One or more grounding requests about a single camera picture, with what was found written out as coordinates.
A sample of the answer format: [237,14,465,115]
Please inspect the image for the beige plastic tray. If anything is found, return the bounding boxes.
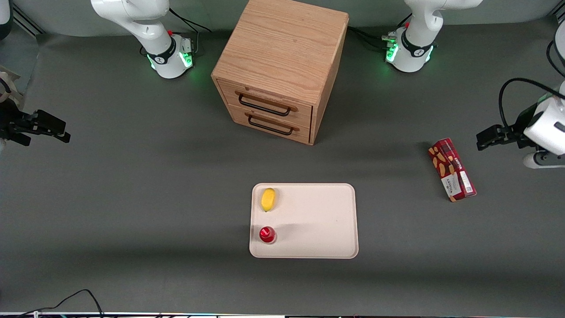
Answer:
[249,183,359,259]

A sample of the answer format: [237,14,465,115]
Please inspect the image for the wooden drawer front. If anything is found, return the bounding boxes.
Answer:
[218,80,314,129]
[227,105,312,144]

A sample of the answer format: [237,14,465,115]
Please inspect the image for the black base cables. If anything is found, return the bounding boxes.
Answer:
[348,13,413,50]
[168,8,212,56]

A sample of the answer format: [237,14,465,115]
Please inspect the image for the yellow lemon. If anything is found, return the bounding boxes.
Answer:
[261,188,276,212]

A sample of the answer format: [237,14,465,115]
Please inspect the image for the wooden drawer cabinet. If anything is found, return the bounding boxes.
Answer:
[211,0,350,146]

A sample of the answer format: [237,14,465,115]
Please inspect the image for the black right base cables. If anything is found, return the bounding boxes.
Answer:
[168,8,212,56]

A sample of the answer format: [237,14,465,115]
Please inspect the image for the black left base cables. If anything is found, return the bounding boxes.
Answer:
[348,13,413,50]

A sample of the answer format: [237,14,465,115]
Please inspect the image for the black cable at table edge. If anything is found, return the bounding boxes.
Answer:
[18,289,105,318]

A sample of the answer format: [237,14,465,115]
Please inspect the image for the black metal drawer handle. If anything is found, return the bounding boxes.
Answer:
[245,112,300,136]
[235,90,298,117]

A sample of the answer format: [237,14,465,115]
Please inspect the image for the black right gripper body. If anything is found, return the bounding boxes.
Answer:
[0,103,34,147]

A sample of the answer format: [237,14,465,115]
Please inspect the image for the red cookie box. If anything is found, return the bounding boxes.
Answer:
[427,138,477,203]

